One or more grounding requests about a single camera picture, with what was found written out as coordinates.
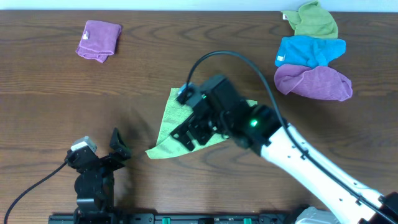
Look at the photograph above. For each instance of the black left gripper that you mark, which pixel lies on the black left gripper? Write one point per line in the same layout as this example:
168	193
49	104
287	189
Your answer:
101	160

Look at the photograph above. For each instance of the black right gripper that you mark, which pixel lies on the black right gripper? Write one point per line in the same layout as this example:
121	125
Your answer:
181	131

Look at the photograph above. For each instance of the light green microfiber cloth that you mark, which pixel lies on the light green microfiber cloth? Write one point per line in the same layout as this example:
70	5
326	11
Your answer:
174	115

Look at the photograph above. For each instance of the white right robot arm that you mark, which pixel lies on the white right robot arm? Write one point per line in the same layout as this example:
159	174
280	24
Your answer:
278	142

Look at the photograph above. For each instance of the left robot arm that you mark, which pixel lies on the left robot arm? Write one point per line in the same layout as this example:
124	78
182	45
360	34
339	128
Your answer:
95	184

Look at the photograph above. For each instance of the folded purple cloth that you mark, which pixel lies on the folded purple cloth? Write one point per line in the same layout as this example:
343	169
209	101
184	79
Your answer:
98	40

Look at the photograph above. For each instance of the crumpled purple cloth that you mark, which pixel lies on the crumpled purple cloth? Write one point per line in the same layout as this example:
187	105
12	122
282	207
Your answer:
320	83

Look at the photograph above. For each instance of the crumpled blue cloth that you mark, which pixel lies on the crumpled blue cloth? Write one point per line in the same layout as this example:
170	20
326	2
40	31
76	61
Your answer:
309	51

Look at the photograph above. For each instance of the crumpled green cloth at back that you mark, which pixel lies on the crumpled green cloth at back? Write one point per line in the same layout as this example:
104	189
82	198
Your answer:
312	20

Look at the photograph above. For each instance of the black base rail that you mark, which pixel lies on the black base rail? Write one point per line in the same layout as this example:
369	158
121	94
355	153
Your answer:
148	218

